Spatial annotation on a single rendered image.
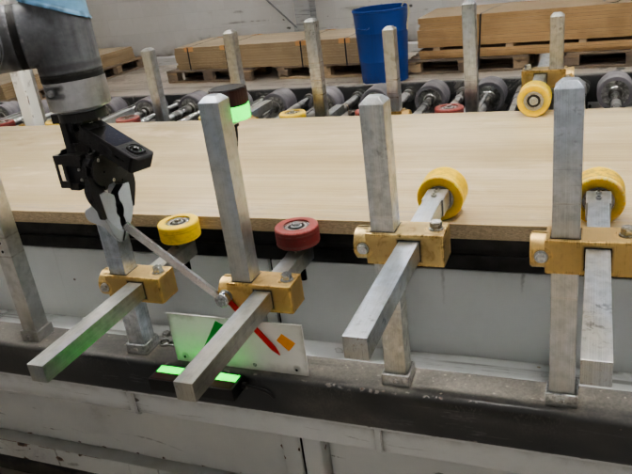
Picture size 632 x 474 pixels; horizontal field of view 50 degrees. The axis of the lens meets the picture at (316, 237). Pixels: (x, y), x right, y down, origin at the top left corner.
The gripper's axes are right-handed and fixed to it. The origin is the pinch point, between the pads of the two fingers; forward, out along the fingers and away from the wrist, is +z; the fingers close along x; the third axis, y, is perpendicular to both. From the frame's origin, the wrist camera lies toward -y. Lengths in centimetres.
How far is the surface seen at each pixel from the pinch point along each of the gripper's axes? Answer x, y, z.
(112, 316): 3.4, 3.9, 13.7
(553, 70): -122, -41, -1
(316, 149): -69, 4, 6
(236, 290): -8.3, -13.4, 12.5
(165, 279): -8.0, 1.9, 12.2
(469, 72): -120, -19, -2
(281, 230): -21.9, -14.8, 7.3
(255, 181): -45.3, 6.7, 6.7
